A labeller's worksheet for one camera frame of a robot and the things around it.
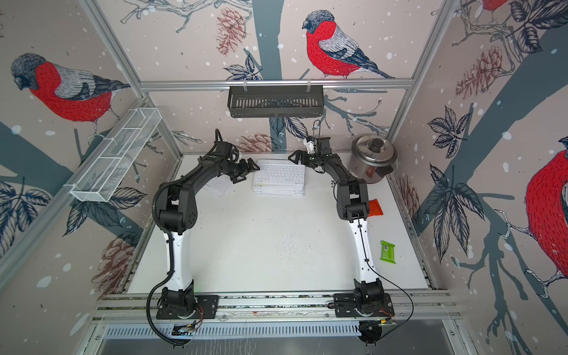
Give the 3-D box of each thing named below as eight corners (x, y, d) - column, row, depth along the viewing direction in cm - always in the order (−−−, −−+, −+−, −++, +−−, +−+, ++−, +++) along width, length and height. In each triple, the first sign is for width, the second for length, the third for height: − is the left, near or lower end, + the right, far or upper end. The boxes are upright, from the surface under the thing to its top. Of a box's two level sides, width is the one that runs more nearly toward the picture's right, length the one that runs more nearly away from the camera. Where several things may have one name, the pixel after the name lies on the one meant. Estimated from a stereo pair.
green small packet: (380, 260, 86) (382, 258, 84) (380, 242, 91) (382, 240, 89) (393, 263, 85) (395, 261, 83) (392, 245, 90) (394, 242, 88)
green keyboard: (253, 195, 107) (253, 193, 105) (254, 193, 108) (253, 190, 106) (304, 195, 107) (305, 192, 105) (304, 193, 108) (304, 190, 106)
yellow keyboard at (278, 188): (254, 193, 107) (252, 188, 104) (254, 187, 109) (253, 182, 106) (303, 193, 107) (304, 188, 103) (303, 187, 109) (304, 182, 106)
